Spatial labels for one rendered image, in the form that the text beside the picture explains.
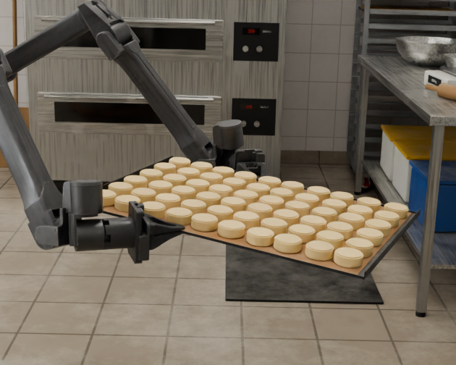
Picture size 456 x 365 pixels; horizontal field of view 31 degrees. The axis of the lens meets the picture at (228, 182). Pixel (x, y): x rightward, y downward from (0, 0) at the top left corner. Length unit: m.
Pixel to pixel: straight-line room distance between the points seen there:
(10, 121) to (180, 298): 2.21
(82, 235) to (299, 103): 4.53
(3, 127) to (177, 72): 3.30
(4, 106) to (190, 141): 0.57
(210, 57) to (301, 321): 1.88
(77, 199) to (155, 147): 3.48
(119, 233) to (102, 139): 3.49
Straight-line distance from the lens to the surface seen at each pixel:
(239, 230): 1.51
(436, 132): 3.40
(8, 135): 1.58
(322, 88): 5.91
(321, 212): 1.64
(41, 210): 1.53
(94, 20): 2.02
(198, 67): 4.83
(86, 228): 1.48
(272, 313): 3.57
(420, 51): 4.68
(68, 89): 4.94
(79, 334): 3.39
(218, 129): 1.99
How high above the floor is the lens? 1.50
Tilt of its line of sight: 16 degrees down
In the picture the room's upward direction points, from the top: 1 degrees clockwise
